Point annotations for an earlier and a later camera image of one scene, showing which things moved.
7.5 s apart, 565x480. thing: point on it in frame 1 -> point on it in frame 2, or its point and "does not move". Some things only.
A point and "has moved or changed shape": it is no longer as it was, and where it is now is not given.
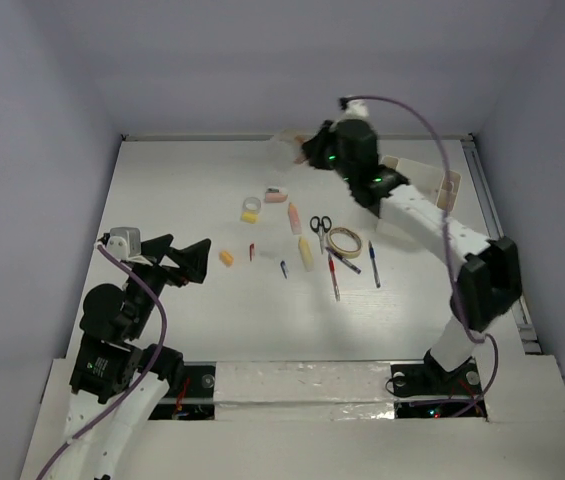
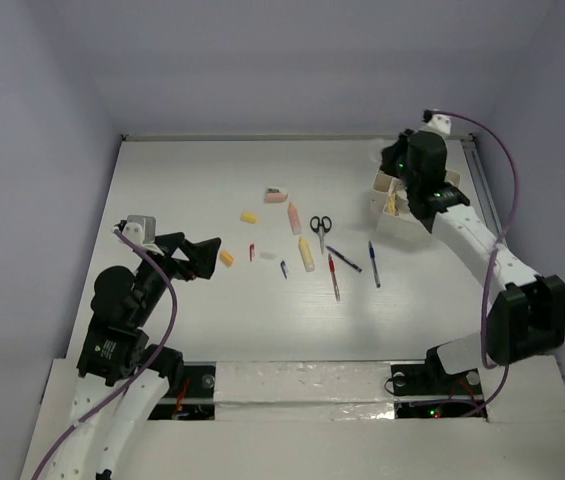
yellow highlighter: [306, 253] does not move
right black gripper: [316, 146] -> [388, 153]
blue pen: [372, 253] does not move
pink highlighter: [294, 217] does not move
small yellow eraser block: [345, 253] has moved or changed shape
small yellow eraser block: [250, 217] does not move
